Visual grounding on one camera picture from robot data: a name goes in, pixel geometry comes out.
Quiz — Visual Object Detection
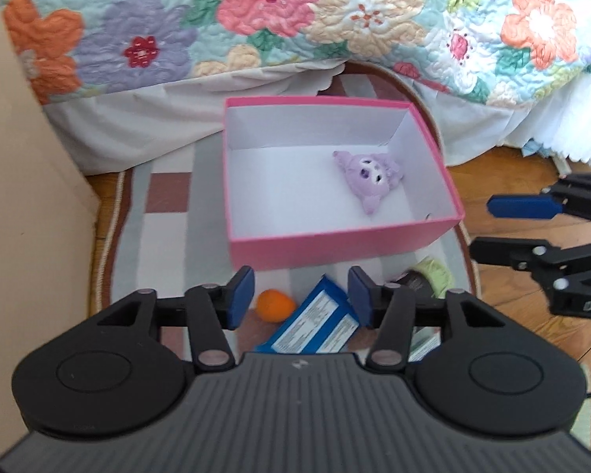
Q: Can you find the checked oval rug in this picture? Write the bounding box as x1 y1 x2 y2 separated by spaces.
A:
86 61 483 356

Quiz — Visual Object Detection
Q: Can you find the pink cardboard box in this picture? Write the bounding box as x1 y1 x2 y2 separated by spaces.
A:
221 97 466 272

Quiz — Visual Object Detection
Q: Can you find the purple plush toy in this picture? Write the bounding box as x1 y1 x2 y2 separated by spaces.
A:
332 150 405 216

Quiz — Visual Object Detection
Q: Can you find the green yarn ball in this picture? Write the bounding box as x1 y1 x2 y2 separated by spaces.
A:
391 256 454 301

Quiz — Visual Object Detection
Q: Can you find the blue wet wipe packet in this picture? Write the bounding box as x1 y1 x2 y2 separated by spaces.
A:
253 276 361 356
408 328 441 363

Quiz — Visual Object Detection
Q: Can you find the white bed skirt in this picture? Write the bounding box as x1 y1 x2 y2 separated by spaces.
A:
44 56 591 175

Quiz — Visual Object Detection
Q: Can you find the light blue small object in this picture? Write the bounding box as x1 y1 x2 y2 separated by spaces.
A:
519 138 555 158

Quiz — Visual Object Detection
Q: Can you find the floral quilt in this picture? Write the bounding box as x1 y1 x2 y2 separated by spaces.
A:
0 0 591 106

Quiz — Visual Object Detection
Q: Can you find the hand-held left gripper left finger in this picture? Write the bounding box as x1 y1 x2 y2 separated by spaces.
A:
86 265 255 372

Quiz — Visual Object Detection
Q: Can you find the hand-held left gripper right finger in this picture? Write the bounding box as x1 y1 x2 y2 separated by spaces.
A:
347 265 508 372

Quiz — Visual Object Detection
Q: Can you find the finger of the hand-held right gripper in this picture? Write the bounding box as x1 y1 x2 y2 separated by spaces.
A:
487 173 591 227
470 236 591 283

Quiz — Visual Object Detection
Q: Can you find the orange egg-shaped sponge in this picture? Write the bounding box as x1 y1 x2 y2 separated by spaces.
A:
256 289 297 325

